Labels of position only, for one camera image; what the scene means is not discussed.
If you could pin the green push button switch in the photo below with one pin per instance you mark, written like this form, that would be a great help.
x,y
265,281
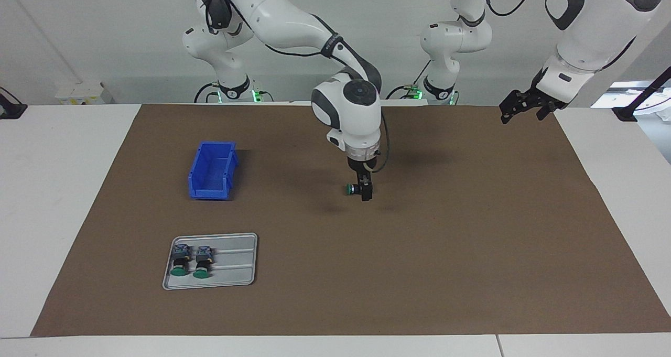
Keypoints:
x,y
203,262
181,260
349,189

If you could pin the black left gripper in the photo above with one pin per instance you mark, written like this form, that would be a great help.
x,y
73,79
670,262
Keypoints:
x,y
545,92

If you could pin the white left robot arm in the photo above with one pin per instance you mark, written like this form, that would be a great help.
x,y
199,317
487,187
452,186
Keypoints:
x,y
592,32

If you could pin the brown paper mat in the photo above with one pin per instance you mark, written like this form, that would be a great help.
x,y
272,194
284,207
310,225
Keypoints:
x,y
367,268

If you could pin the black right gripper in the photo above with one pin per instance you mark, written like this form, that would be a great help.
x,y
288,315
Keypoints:
x,y
361,165

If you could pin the black camera stand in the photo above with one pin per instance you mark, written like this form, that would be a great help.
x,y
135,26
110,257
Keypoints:
x,y
626,113

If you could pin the white box yellow label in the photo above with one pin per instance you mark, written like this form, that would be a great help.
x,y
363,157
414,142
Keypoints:
x,y
84,94

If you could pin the blue plastic bin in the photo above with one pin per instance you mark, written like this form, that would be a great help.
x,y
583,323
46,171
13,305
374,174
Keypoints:
x,y
212,169

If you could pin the grey metal tray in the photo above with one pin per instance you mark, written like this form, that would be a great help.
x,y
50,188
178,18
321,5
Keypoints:
x,y
236,268

